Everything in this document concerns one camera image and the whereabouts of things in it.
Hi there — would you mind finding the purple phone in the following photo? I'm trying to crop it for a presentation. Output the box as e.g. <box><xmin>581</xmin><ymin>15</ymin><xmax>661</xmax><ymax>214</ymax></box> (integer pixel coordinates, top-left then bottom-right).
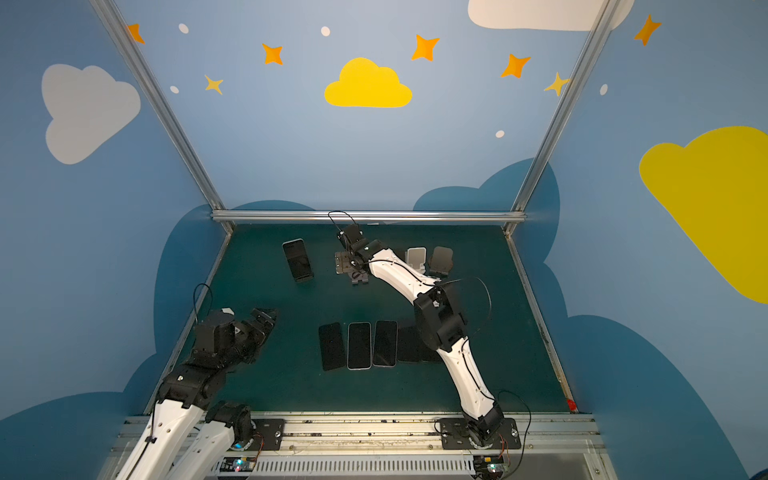
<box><xmin>372</xmin><ymin>320</ymin><xmax>399</xmax><ymax>367</ymax></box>

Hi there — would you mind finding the horizontal aluminium back bar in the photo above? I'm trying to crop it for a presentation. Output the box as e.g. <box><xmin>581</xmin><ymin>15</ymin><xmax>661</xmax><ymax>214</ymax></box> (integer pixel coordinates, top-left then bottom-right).
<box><xmin>211</xmin><ymin>210</ymin><xmax>526</xmax><ymax>224</ymax></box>

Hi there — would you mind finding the pink round phone stand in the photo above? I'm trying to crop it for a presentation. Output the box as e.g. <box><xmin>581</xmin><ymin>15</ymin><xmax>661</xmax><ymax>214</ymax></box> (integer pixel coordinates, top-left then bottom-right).
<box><xmin>334</xmin><ymin>252</ymin><xmax>369</xmax><ymax>285</ymax></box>

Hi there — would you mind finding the round wooden phone stand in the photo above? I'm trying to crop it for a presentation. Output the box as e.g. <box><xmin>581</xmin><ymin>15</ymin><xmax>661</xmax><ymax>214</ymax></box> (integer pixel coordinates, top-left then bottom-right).
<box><xmin>428</xmin><ymin>246</ymin><xmax>454</xmax><ymax>278</ymax></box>

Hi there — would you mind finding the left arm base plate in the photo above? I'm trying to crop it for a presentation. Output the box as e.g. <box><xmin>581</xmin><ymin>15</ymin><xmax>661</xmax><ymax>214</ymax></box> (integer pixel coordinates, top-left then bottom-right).
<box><xmin>230</xmin><ymin>418</ymin><xmax>285</xmax><ymax>453</ymax></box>

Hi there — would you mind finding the left circuit board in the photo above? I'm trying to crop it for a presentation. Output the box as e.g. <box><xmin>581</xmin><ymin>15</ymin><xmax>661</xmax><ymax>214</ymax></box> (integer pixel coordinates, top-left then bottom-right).
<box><xmin>219</xmin><ymin>457</ymin><xmax>257</xmax><ymax>473</ymax></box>

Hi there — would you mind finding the circuit board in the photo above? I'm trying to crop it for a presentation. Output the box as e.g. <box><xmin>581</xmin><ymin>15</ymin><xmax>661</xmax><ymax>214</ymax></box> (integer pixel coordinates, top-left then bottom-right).
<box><xmin>219</xmin><ymin>457</ymin><xmax>257</xmax><ymax>473</ymax></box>
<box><xmin>472</xmin><ymin>456</ymin><xmax>508</xmax><ymax>480</ymax></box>

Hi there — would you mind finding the right circuit board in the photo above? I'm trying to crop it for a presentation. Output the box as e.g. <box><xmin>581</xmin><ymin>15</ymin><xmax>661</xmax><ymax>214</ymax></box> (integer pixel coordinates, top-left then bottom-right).
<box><xmin>472</xmin><ymin>456</ymin><xmax>508</xmax><ymax>480</ymax></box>

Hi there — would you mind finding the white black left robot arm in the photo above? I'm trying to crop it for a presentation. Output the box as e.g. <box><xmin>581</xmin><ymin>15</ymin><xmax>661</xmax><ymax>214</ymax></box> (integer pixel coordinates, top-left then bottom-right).
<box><xmin>116</xmin><ymin>308</ymin><xmax>279</xmax><ymax>479</ymax></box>

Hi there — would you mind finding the white-edged phone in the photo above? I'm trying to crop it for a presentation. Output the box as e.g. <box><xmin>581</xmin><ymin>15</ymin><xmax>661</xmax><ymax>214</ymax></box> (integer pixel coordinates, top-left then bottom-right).
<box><xmin>347</xmin><ymin>322</ymin><xmax>372</xmax><ymax>370</ymax></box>

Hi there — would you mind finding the white phone stand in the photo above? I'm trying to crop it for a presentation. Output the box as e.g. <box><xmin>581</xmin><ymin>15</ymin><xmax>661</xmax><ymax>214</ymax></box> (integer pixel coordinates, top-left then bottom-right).
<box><xmin>406</xmin><ymin>247</ymin><xmax>427</xmax><ymax>274</ymax></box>

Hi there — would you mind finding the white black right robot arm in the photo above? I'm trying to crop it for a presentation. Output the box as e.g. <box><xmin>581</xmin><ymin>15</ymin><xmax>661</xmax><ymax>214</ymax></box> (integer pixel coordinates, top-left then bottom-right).
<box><xmin>337</xmin><ymin>223</ymin><xmax>505</xmax><ymax>449</ymax></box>

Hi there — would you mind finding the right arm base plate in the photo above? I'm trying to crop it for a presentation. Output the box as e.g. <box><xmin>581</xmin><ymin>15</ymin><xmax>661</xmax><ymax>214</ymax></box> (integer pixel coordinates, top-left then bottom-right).
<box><xmin>433</xmin><ymin>417</ymin><xmax>522</xmax><ymax>450</ymax></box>

